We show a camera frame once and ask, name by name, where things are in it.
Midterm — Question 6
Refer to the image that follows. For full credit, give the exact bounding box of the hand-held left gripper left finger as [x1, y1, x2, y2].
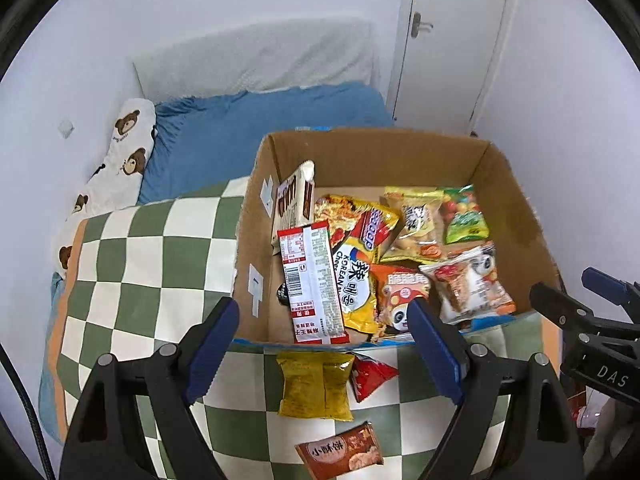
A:
[59, 296, 242, 480]

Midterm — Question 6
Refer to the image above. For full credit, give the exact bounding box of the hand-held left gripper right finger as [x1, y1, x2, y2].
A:
[406, 298, 586, 480]

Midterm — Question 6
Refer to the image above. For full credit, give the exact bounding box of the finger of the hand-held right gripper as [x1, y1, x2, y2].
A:
[529, 282, 597, 332]
[581, 267, 640, 322]

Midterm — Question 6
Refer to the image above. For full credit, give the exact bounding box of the red triangular snack packet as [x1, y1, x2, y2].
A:
[350, 353, 400, 404]

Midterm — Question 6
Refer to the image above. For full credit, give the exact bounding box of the orange panda snack packet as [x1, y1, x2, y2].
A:
[450, 241, 502, 286]
[372, 263, 432, 342]

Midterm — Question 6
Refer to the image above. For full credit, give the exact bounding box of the yellow ramen packet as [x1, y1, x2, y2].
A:
[330, 240, 384, 337]

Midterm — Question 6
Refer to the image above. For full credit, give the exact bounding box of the gold snack packet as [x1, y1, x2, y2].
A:
[276, 351, 356, 422]

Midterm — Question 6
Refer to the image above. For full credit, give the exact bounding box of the red white long snack packet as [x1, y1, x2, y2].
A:
[276, 220, 351, 345]

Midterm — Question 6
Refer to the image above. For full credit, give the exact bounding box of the yellow biscuit packet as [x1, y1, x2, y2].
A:
[379, 185, 446, 264]

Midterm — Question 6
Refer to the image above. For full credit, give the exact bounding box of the green candy packet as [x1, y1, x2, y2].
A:
[439, 184, 490, 245]

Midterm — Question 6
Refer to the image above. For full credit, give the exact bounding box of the brown snack packet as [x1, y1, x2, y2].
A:
[294, 420, 385, 479]

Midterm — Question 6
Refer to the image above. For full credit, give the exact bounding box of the yellow red noodle snack packet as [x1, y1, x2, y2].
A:
[313, 193, 401, 264]

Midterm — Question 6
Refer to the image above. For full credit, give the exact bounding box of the white chocolate bar packet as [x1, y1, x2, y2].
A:
[272, 176, 316, 257]

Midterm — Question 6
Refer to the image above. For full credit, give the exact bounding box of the cardboard box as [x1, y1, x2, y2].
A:
[232, 127, 564, 350]

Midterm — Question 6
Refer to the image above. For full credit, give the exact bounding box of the green white checkered mat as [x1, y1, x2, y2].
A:
[56, 176, 567, 480]

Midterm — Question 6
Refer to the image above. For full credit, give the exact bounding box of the white bear print pillow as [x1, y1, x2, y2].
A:
[51, 97, 158, 282]

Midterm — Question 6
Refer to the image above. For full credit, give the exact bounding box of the blue bed sheet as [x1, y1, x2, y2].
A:
[37, 81, 397, 442]

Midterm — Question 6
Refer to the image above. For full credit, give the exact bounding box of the white door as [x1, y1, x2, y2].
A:
[390, 0, 513, 136]

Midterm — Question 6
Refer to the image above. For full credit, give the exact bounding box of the grey padded headboard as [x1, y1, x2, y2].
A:
[132, 17, 377, 104]

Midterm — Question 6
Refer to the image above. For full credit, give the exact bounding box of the black cable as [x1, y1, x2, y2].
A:
[0, 345, 57, 480]

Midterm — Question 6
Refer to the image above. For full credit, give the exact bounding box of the metal door handle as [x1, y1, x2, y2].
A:
[410, 11, 434, 37]

